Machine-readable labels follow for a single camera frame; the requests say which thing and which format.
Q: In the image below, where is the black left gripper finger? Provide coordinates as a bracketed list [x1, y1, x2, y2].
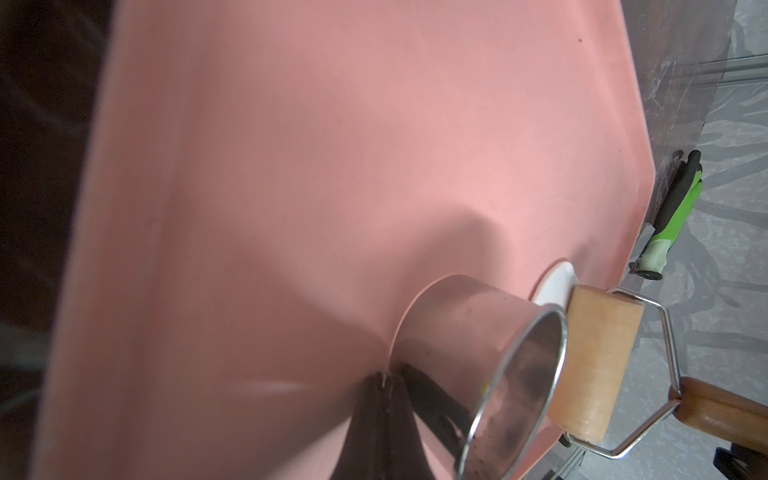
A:
[331, 372, 434, 480]

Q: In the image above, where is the round metal cutter ring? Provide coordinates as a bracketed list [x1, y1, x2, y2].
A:
[388, 274, 570, 480]

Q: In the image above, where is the white dough ball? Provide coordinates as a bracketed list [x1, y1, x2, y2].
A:
[530, 260, 580, 310]

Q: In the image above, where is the wooden rolling pin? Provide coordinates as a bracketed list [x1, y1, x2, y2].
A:
[548, 285, 767, 460]

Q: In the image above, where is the green work glove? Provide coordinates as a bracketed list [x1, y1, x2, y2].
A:
[631, 149, 703, 281]

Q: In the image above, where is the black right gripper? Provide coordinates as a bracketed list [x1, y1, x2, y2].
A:
[713, 444, 768, 480]

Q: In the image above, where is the pink silicone mat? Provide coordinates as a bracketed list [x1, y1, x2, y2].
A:
[30, 1, 655, 479]

